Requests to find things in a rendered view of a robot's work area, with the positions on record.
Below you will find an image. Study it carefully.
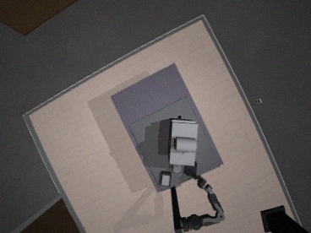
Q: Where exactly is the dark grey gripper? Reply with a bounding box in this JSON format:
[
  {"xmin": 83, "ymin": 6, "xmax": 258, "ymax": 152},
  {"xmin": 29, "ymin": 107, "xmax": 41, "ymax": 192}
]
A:
[{"xmin": 193, "ymin": 173, "xmax": 208, "ymax": 192}]

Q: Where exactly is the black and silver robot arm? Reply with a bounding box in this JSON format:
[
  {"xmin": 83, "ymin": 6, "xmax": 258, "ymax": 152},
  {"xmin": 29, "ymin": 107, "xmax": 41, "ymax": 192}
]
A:
[{"xmin": 180, "ymin": 184, "xmax": 225, "ymax": 233}]

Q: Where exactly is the grey horizontal cylinder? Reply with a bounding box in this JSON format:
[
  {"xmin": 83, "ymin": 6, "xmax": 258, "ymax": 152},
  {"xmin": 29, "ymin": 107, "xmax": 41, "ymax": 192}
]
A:
[{"xmin": 175, "ymin": 137, "xmax": 197, "ymax": 153}]

